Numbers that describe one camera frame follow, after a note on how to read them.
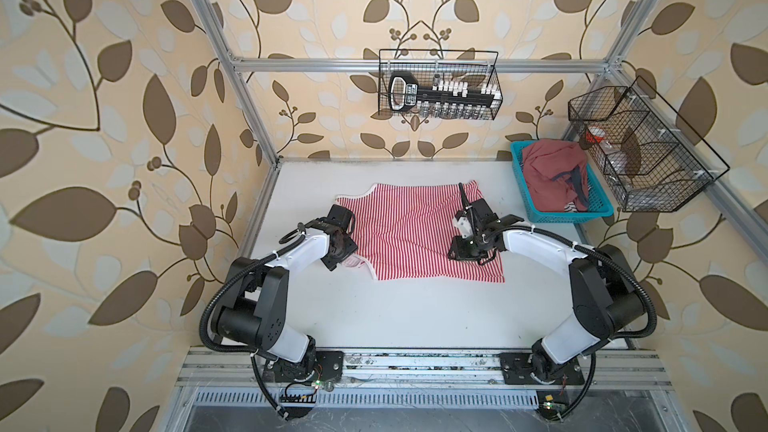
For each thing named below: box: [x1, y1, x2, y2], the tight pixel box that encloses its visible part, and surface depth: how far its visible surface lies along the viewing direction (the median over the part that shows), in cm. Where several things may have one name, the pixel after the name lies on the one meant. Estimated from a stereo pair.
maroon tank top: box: [522, 139, 589, 212], surface depth 108 cm
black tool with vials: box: [387, 72, 503, 116], surface depth 85 cm
